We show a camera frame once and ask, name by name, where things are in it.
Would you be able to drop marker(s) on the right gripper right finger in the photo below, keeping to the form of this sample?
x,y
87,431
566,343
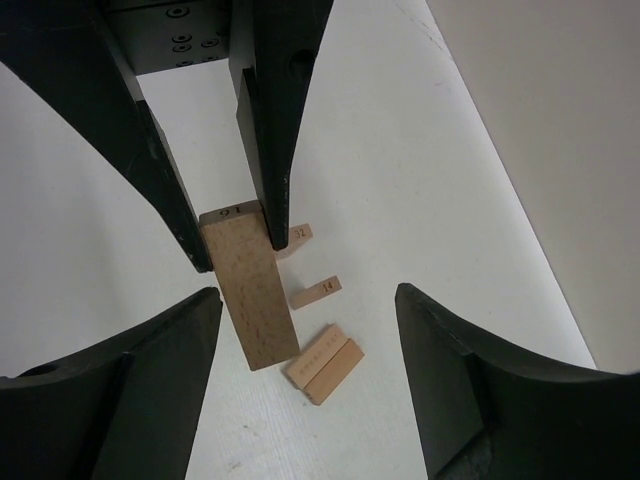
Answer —
x,y
489,409

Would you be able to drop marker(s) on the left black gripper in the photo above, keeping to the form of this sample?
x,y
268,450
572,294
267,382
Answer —
x,y
81,58

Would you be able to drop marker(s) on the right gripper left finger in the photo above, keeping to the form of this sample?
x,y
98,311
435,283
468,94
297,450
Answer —
x,y
127,407

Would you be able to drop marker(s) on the plain wood block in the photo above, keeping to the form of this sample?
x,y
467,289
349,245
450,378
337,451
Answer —
x,y
239,245

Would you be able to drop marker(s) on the engraved wood block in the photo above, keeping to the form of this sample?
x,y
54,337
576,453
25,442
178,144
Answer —
x,y
316,355

